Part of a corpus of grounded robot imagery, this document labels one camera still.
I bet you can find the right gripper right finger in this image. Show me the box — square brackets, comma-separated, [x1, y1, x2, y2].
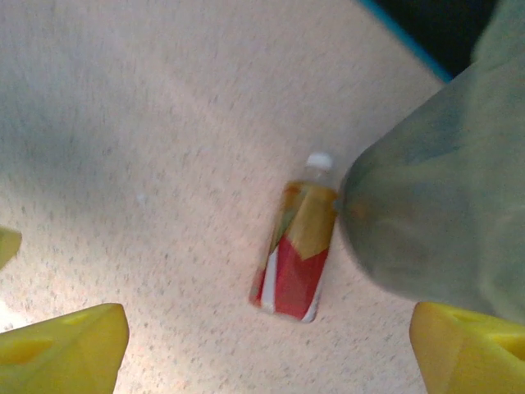
[409, 301, 525, 394]

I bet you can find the red gold label bottle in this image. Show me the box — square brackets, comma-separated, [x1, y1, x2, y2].
[248, 151, 344, 325]

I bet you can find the grey waste bin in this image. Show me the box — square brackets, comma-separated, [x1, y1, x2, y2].
[336, 0, 525, 325]

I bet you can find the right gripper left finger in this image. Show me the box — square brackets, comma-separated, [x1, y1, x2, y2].
[0, 302, 130, 394]

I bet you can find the green plastic bin liner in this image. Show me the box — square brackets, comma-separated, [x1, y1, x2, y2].
[467, 0, 525, 83]

